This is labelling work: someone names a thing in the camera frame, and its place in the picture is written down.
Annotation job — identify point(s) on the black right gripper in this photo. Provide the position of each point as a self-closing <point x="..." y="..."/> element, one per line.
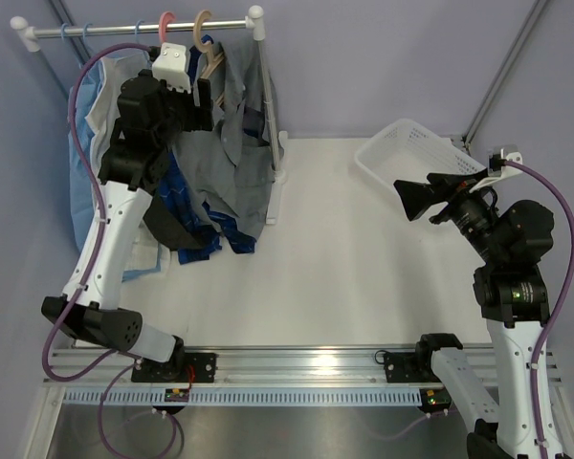
<point x="418" y="197"/>

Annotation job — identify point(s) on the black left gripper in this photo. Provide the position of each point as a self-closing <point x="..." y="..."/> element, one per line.
<point x="198" y="117"/>

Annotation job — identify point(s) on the beige plastic hanger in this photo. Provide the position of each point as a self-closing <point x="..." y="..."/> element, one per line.
<point x="212" y="62"/>

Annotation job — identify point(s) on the grey shirt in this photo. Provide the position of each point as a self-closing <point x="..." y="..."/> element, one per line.
<point x="230" y="169"/>

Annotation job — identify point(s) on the pink plastic hanger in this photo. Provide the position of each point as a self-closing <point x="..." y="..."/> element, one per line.
<point x="166" y="18"/>

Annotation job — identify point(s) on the blue plaid shirt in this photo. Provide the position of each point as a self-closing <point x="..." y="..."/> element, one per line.
<point x="214" y="227"/>

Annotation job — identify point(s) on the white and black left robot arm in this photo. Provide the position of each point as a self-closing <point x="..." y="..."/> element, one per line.
<point x="155" y="107"/>

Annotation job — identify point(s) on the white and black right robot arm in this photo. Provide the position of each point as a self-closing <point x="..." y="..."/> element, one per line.
<point x="514" y="303"/>

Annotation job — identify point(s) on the white shirt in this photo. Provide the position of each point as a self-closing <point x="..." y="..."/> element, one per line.
<point x="114" y="72"/>

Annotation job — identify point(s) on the white plastic basket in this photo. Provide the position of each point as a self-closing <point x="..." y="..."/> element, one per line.
<point x="407" y="150"/>

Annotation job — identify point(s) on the black garment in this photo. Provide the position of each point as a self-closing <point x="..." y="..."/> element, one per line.
<point x="168" y="230"/>

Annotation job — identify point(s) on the white metal clothes rack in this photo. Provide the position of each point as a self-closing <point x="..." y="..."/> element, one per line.
<point x="253" y="21"/>

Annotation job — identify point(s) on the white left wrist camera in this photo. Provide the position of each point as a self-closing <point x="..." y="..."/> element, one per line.
<point x="171" y="66"/>

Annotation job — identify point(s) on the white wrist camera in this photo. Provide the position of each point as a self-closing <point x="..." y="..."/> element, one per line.
<point x="501" y="166"/>
<point x="171" y="66"/>

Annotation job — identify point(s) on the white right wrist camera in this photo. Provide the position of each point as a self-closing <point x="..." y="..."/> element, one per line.
<point x="501" y="166"/>

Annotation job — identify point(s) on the aluminium frame post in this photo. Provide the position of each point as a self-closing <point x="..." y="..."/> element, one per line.
<point x="508" y="63"/>

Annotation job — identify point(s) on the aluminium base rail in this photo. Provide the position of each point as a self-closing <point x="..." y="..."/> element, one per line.
<point x="289" y="366"/>

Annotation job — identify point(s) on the light blue cable duct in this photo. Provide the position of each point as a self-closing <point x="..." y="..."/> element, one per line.
<point x="245" y="396"/>

